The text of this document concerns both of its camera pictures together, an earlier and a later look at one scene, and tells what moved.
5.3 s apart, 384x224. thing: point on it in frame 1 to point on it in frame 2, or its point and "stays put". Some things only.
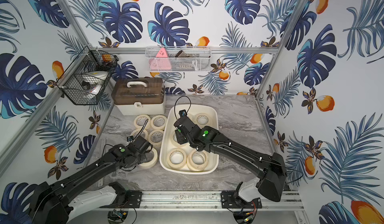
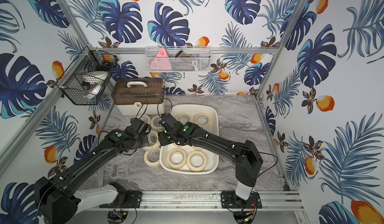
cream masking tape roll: (203, 120) stays put
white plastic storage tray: (177, 159) stays put
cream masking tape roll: (140, 120) stays put
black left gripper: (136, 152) to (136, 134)
